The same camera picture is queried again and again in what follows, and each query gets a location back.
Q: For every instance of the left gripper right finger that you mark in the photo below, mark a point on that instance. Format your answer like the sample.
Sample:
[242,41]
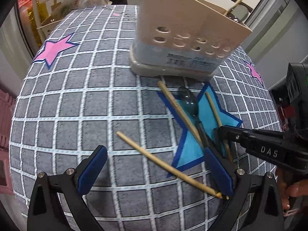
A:
[265,212]

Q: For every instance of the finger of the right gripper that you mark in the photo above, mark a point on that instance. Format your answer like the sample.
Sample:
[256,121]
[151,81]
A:
[283,149]

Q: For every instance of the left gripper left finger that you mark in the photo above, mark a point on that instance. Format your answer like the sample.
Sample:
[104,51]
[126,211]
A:
[45,210]

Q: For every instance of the long bamboo chopstick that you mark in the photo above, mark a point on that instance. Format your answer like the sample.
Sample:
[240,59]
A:
[167,167]

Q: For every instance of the thin bamboo chopstick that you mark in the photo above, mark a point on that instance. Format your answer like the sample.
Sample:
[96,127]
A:
[218,120]

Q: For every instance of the dark teal plastic spoon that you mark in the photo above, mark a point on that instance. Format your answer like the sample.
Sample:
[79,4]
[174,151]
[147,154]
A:
[189,103]

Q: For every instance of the person's right hand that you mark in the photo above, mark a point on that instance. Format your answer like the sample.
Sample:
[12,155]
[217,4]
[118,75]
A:
[298,189]

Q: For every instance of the metal spoon in holder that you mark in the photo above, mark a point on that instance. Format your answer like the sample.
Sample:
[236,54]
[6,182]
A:
[238,14]

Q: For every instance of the plain bamboo chopstick in holder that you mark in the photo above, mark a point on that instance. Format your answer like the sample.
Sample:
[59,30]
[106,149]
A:
[231,8]

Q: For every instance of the grey checkered star tablecloth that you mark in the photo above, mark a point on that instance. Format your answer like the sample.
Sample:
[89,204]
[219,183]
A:
[80,91]

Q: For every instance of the beige plastic utensil holder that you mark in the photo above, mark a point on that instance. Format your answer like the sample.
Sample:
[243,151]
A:
[185,38]

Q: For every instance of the red plastic crate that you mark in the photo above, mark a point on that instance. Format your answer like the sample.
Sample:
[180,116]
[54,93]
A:
[23,7]

